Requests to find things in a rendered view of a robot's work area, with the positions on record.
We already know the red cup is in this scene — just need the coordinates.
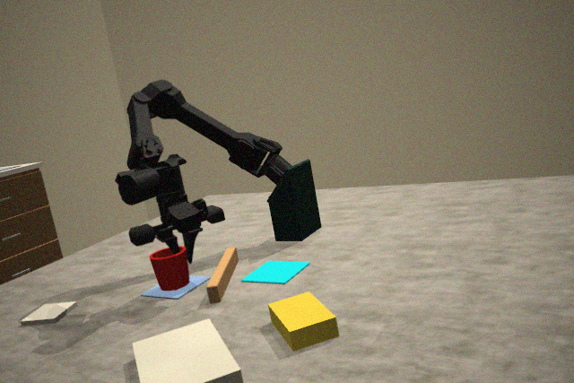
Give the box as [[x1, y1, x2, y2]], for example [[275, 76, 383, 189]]
[[150, 247, 190, 291]]

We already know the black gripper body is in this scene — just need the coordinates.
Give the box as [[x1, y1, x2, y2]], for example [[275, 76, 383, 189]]
[[128, 188, 225, 246]]

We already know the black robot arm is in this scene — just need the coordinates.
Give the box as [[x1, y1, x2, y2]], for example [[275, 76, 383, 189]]
[[115, 79, 291, 233]]

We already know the light brown wooden bar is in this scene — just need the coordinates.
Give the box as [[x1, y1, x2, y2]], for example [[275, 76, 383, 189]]
[[206, 247, 239, 304]]

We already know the yellow block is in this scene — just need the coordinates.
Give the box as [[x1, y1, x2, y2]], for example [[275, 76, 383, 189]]
[[268, 292, 340, 351]]

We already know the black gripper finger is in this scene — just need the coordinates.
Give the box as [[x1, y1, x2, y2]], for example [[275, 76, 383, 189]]
[[156, 235, 180, 256], [182, 228, 203, 264]]

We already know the cream flat rectangular slab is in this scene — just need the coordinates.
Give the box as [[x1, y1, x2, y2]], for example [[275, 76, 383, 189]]
[[133, 318, 244, 383]]

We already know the cream flat square tile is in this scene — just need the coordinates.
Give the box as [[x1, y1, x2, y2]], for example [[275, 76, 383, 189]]
[[21, 301, 77, 326]]

